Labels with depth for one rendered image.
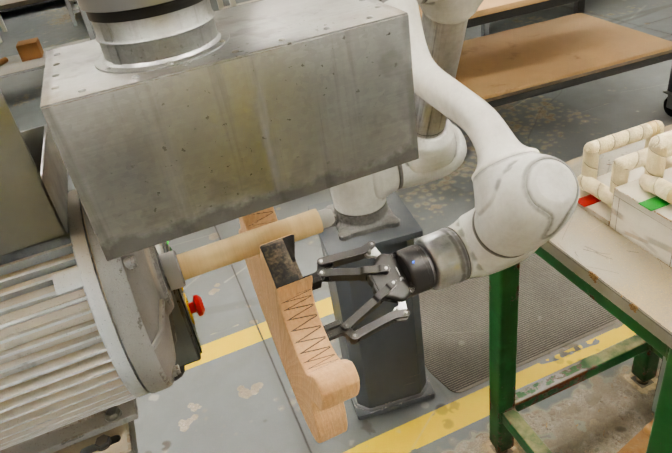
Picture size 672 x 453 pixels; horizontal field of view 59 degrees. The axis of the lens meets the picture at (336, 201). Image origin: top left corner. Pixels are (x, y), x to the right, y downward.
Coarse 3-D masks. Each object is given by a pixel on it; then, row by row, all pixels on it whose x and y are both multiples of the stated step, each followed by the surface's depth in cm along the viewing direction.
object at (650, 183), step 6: (642, 174) 109; (642, 180) 108; (648, 180) 107; (654, 180) 107; (660, 180) 106; (666, 180) 106; (642, 186) 109; (648, 186) 107; (654, 186) 106; (660, 186) 105; (666, 186) 104; (654, 192) 106; (660, 192) 105; (666, 192) 104; (666, 198) 104
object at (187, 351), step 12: (180, 288) 97; (180, 300) 96; (180, 312) 97; (180, 324) 98; (192, 324) 102; (180, 336) 99; (192, 336) 100; (180, 348) 100; (192, 348) 101; (180, 360) 101; (192, 360) 102
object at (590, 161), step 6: (588, 156) 122; (594, 156) 122; (582, 162) 125; (588, 162) 123; (594, 162) 123; (582, 168) 125; (588, 168) 124; (594, 168) 123; (582, 174) 126; (588, 174) 124; (594, 174) 124
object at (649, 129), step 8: (656, 120) 126; (632, 128) 125; (640, 128) 124; (648, 128) 124; (656, 128) 125; (608, 136) 123; (616, 136) 123; (624, 136) 123; (632, 136) 123; (640, 136) 124; (648, 136) 125; (592, 144) 121; (600, 144) 122; (608, 144) 122; (616, 144) 123; (624, 144) 123; (592, 152) 121; (600, 152) 122
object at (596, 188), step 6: (582, 180) 125; (588, 180) 124; (594, 180) 123; (582, 186) 125; (588, 186) 123; (594, 186) 122; (600, 186) 121; (606, 186) 121; (588, 192) 124; (594, 192) 122; (600, 192) 121; (606, 192) 119; (600, 198) 121; (606, 198) 119; (612, 198) 118
